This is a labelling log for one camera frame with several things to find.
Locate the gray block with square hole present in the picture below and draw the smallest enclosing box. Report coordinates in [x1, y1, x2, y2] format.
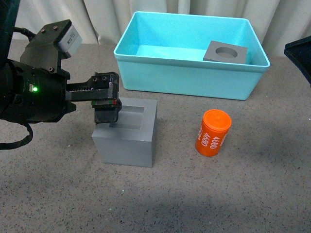
[92, 98, 157, 167]

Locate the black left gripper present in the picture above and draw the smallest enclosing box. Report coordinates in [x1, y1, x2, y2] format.
[0, 19, 122, 125]

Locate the black cable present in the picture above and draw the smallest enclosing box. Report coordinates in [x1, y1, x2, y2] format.
[0, 122, 34, 150]

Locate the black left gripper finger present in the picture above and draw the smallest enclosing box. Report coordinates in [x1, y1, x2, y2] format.
[284, 36, 311, 83]

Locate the gray block with round hole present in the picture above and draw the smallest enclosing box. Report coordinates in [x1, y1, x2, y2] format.
[203, 40, 248, 64]

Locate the gray wrist camera box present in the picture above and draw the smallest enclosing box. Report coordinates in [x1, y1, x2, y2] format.
[55, 25, 82, 59]

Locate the light blue plastic box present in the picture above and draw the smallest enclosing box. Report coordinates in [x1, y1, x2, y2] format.
[114, 11, 270, 100]

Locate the white pleated curtain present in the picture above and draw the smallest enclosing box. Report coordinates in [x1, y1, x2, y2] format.
[0, 0, 311, 58]

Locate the orange cylinder with white numbers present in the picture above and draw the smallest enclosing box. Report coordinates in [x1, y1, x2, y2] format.
[195, 109, 232, 157]

